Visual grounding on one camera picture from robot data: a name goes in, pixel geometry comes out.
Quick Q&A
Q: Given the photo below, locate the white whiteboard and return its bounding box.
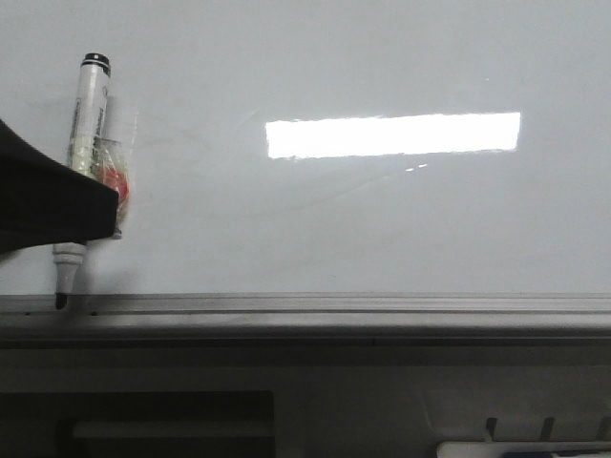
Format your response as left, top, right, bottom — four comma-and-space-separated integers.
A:
1, 1, 610, 294

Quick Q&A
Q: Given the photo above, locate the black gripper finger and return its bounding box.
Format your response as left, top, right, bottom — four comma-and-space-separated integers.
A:
1, 123, 118, 254

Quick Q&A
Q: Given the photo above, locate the red magnet taped to marker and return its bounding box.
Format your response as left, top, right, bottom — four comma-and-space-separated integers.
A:
93, 138, 130, 239

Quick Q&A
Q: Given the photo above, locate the black whiteboard marker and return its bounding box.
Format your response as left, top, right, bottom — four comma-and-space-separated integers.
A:
53, 52, 111, 310

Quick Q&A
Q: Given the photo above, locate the white eraser in tray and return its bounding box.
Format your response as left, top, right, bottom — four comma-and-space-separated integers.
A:
436, 441, 610, 457

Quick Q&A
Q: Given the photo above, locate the aluminium whiteboard frame rail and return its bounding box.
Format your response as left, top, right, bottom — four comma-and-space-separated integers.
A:
1, 293, 610, 344

